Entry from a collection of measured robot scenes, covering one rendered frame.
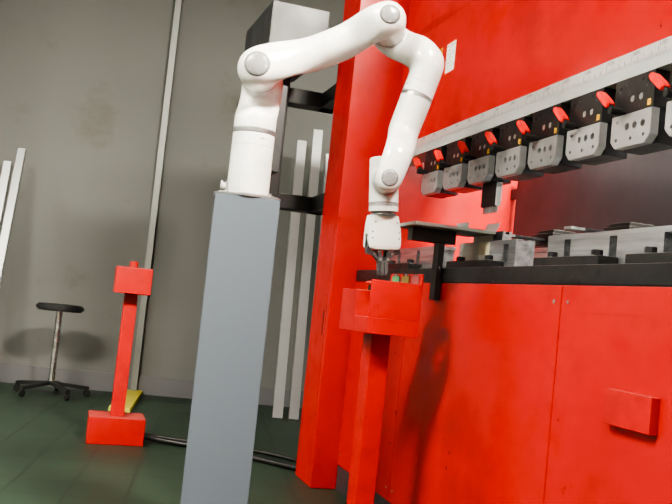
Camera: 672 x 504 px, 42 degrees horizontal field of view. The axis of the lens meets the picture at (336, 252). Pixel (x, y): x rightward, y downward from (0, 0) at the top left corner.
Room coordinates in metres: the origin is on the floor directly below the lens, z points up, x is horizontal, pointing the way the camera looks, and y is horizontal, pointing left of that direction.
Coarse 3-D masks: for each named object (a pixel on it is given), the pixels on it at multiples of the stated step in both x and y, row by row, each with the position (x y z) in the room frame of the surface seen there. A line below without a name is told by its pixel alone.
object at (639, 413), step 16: (608, 400) 1.75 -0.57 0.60; (624, 400) 1.70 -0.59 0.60; (640, 400) 1.66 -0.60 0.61; (656, 400) 1.63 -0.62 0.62; (608, 416) 1.75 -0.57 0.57; (624, 416) 1.70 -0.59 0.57; (640, 416) 1.65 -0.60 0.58; (656, 416) 1.63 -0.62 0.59; (640, 432) 1.65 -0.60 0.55; (656, 432) 1.63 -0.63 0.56
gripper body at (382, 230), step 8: (368, 216) 2.45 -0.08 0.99; (376, 216) 2.43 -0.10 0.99; (384, 216) 2.44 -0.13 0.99; (392, 216) 2.45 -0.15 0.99; (368, 224) 2.44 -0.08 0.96; (376, 224) 2.43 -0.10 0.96; (384, 224) 2.44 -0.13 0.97; (392, 224) 2.45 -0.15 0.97; (368, 232) 2.44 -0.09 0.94; (376, 232) 2.43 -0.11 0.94; (384, 232) 2.44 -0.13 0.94; (392, 232) 2.45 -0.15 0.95; (400, 232) 2.46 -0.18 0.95; (368, 240) 2.43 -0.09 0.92; (376, 240) 2.43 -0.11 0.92; (384, 240) 2.44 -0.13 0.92; (392, 240) 2.45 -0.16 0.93; (400, 240) 2.46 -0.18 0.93; (376, 248) 2.44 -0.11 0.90; (384, 248) 2.45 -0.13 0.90; (392, 248) 2.46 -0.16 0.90
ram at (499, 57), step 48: (432, 0) 3.28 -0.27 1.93; (480, 0) 2.85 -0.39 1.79; (528, 0) 2.52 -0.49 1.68; (576, 0) 2.26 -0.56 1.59; (624, 0) 2.04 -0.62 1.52; (480, 48) 2.82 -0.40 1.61; (528, 48) 2.49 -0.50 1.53; (576, 48) 2.24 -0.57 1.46; (624, 48) 2.03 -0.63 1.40; (480, 96) 2.78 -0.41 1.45; (576, 96) 2.22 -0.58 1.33; (432, 144) 3.14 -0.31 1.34
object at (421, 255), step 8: (408, 248) 3.30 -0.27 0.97; (416, 248) 3.22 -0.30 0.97; (424, 248) 3.15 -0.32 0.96; (432, 248) 3.08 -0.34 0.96; (448, 248) 3.02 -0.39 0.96; (400, 256) 3.41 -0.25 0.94; (408, 256) 3.30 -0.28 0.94; (416, 256) 3.22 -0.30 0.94; (424, 256) 3.14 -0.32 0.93; (432, 256) 3.07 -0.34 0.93; (448, 256) 3.03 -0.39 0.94; (424, 264) 3.13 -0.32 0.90
